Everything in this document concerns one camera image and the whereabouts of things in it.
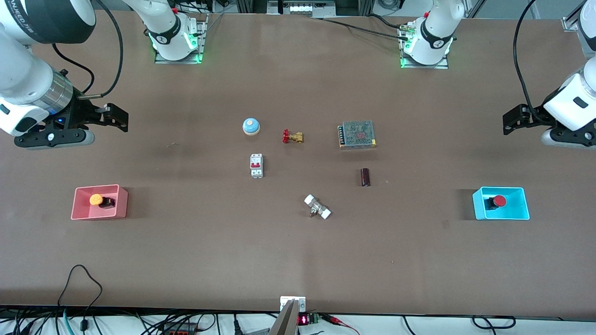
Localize light blue plastic bin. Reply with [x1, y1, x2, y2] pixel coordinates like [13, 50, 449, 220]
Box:
[472, 187, 530, 221]

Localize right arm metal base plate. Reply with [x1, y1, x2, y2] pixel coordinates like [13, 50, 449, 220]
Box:
[155, 14, 208, 64]

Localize black coiled floor cable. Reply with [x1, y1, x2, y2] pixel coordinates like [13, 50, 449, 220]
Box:
[472, 315, 516, 330]

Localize yellow push button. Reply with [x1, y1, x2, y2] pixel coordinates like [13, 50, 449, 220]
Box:
[89, 194, 116, 210]

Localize pink plastic bin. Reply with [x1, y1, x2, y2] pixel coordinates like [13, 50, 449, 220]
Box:
[71, 184, 129, 221]

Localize grey metal bar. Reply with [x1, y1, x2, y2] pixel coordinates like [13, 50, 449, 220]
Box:
[269, 299, 299, 335]

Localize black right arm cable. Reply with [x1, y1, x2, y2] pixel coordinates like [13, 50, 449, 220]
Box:
[52, 0, 124, 100]

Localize long black base cable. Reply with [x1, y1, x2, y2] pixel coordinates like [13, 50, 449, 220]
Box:
[310, 13, 410, 40]

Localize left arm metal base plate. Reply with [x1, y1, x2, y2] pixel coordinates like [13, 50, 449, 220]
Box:
[400, 21, 450, 69]

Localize white metal bracket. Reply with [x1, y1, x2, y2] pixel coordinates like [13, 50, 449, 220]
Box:
[280, 296, 306, 313]

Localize metal fitting white end caps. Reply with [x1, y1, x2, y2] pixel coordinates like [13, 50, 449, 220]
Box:
[304, 194, 332, 220]

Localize metal mesh power supply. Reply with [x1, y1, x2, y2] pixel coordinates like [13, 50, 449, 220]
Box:
[338, 120, 377, 149]

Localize red clip lead wire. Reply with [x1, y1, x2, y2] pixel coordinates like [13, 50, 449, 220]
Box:
[321, 314, 360, 335]

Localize black looped table cable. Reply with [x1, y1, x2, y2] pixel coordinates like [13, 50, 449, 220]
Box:
[58, 264, 103, 317]

